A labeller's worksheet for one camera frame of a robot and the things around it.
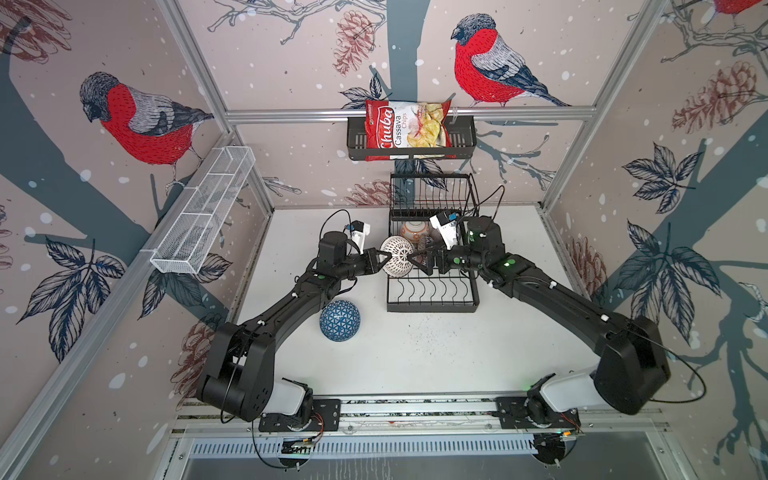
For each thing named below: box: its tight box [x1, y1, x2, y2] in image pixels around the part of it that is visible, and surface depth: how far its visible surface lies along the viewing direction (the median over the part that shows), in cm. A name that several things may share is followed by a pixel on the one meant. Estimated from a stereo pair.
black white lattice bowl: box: [380, 235, 414, 278], surface depth 83 cm
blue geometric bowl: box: [319, 300, 361, 343], surface depth 88 cm
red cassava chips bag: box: [365, 99, 452, 161], surface depth 89 cm
